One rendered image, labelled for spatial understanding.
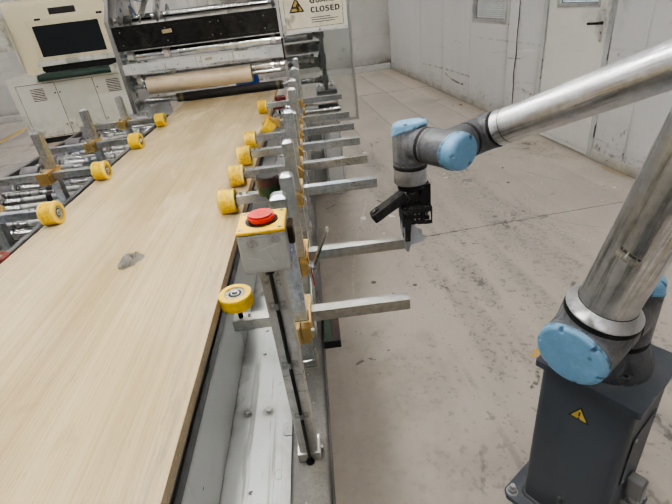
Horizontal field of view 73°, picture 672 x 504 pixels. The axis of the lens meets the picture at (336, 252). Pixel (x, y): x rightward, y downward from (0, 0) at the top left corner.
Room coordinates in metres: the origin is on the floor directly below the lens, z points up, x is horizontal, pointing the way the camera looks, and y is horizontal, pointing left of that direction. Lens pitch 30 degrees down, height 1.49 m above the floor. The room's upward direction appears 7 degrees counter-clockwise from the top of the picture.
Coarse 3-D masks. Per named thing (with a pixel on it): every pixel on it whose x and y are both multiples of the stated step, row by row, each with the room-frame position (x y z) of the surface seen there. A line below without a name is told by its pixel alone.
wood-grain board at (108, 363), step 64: (192, 128) 2.73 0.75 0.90; (256, 128) 2.53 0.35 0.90; (128, 192) 1.73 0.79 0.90; (192, 192) 1.64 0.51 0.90; (64, 256) 1.22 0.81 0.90; (192, 256) 1.12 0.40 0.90; (0, 320) 0.91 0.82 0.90; (64, 320) 0.88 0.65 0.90; (128, 320) 0.85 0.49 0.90; (192, 320) 0.82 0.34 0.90; (0, 384) 0.68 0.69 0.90; (64, 384) 0.66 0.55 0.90; (128, 384) 0.64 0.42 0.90; (192, 384) 0.62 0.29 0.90; (0, 448) 0.53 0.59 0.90; (64, 448) 0.51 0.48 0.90; (128, 448) 0.49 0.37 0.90
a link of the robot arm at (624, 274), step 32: (640, 192) 0.67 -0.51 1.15; (640, 224) 0.65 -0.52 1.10; (608, 256) 0.69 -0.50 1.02; (640, 256) 0.65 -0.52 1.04; (576, 288) 0.76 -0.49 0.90; (608, 288) 0.67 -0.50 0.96; (640, 288) 0.65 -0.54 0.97; (576, 320) 0.69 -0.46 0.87; (608, 320) 0.67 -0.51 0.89; (640, 320) 0.67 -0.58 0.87; (544, 352) 0.72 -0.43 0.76; (576, 352) 0.67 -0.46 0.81; (608, 352) 0.65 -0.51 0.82
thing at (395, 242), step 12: (360, 240) 1.16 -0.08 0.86; (372, 240) 1.15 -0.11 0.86; (384, 240) 1.15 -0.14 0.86; (396, 240) 1.14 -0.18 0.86; (312, 252) 1.13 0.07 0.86; (324, 252) 1.13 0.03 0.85; (336, 252) 1.13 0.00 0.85; (348, 252) 1.13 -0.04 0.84; (360, 252) 1.13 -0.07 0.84; (372, 252) 1.13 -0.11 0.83
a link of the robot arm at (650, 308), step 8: (664, 280) 0.79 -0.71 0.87; (656, 288) 0.77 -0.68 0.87; (664, 288) 0.77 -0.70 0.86; (656, 296) 0.76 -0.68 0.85; (664, 296) 0.78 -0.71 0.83; (648, 304) 0.76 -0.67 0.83; (656, 304) 0.77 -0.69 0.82; (648, 312) 0.75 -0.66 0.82; (656, 312) 0.77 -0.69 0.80; (648, 320) 0.75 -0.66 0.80; (656, 320) 0.78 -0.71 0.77; (648, 328) 0.75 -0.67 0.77; (648, 336) 0.77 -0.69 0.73; (640, 344) 0.76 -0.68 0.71
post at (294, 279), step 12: (276, 192) 0.86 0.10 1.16; (276, 204) 0.84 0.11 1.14; (288, 204) 0.86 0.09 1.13; (288, 216) 0.84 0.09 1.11; (288, 276) 0.84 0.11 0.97; (300, 276) 0.85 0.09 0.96; (300, 288) 0.84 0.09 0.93; (300, 300) 0.84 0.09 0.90; (300, 312) 0.84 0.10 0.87; (300, 348) 0.84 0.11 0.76; (312, 348) 0.84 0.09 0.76
